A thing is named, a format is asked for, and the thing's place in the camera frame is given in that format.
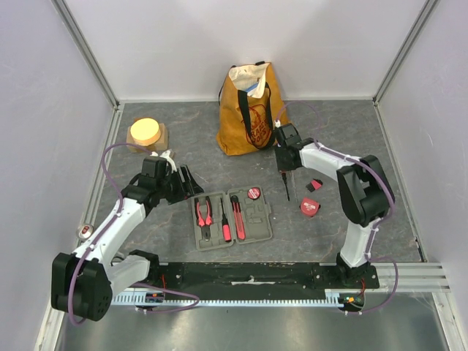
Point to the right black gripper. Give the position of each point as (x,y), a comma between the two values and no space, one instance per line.
(286,167)

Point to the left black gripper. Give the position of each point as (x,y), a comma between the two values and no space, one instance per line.
(186,189)

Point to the red flathead screwdriver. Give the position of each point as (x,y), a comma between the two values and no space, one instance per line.
(284,179)

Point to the small red black holder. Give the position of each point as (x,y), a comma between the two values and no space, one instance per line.
(314,185)

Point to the red black pliers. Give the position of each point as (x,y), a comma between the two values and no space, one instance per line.
(204,221)

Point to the red tape measure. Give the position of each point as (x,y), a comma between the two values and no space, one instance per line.
(309,207)

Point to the red phillips screwdriver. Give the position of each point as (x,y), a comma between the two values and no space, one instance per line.
(225,225)

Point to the grey plastic tool case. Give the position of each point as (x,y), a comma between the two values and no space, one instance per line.
(255,214)

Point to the red utility knife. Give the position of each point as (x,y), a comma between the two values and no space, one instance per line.
(239,223)

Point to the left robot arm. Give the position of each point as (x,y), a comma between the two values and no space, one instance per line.
(85,281)

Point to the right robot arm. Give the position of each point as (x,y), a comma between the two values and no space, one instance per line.
(365,193)

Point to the wooden block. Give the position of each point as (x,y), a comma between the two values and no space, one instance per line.
(160,145)

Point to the yellow tote bag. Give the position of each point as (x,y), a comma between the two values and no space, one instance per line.
(250,107)

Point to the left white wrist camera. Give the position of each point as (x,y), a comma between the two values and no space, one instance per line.
(167,155)

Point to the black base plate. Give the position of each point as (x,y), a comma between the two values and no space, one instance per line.
(258,280)

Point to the grey cable duct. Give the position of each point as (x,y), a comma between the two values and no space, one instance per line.
(144,298)

